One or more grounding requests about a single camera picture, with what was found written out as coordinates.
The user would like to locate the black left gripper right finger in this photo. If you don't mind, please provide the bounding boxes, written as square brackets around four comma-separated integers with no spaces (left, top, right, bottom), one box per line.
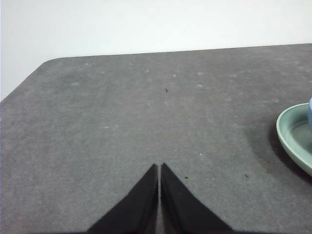
[160,162,236,234]

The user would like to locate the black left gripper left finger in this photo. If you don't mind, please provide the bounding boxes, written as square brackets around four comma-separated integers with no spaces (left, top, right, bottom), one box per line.
[86,163,159,234]

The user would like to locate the green round plate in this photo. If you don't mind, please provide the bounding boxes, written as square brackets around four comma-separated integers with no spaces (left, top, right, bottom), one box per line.
[276,102,312,176]

